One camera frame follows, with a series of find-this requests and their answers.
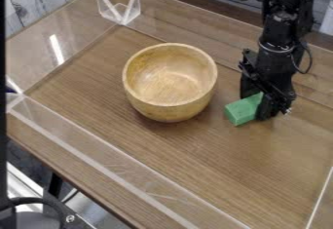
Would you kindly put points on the light wooden bowl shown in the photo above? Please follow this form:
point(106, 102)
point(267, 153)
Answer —
point(168, 81)

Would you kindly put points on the clear acrylic enclosure wall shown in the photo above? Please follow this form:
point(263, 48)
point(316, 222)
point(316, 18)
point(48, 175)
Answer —
point(195, 175)

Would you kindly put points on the black vertical pole at left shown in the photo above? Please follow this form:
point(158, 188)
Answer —
point(3, 119)

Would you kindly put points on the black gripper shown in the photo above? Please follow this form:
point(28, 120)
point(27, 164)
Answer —
point(267, 71)

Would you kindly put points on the blue object behind acrylic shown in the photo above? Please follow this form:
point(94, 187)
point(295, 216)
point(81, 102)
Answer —
point(9, 90)

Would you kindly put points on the black metal bracket with screw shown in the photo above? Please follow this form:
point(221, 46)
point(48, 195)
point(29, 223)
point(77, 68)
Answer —
point(61, 217)

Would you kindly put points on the green rectangular block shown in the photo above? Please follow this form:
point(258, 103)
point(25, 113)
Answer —
point(241, 111)

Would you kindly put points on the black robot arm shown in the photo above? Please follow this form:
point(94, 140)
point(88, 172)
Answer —
point(286, 24)

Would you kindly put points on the black table leg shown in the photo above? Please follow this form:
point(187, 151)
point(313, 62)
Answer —
point(55, 186)

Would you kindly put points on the white object at right edge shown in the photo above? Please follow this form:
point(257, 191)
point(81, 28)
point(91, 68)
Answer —
point(326, 25)

